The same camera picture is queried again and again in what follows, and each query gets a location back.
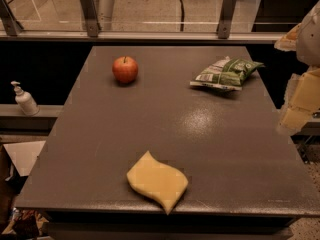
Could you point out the far left metal bracket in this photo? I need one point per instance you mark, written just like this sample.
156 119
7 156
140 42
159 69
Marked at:
11 25

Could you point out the metal rail bracket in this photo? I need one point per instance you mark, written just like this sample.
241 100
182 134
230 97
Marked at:
90 17
225 20

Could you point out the cardboard box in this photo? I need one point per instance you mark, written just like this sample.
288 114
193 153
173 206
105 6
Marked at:
16 163

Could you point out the left metal rail bracket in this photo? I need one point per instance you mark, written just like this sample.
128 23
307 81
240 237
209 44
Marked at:
90 17

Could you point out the green jalapeno chip bag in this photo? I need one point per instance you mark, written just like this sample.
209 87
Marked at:
227 74

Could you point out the right metal rail bracket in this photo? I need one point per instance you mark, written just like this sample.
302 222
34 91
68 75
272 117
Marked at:
225 20

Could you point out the horizontal metal rail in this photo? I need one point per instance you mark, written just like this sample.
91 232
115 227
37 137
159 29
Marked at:
132 37

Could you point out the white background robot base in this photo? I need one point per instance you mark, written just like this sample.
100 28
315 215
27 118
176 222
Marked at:
100 2

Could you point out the white pump dispenser bottle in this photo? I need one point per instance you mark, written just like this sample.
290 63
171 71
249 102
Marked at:
25 100

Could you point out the yellow wavy sponge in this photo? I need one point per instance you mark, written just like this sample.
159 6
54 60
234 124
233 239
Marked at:
157 181

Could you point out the red apple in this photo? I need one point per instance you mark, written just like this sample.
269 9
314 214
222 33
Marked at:
125 69

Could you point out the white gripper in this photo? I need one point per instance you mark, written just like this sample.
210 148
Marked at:
309 40

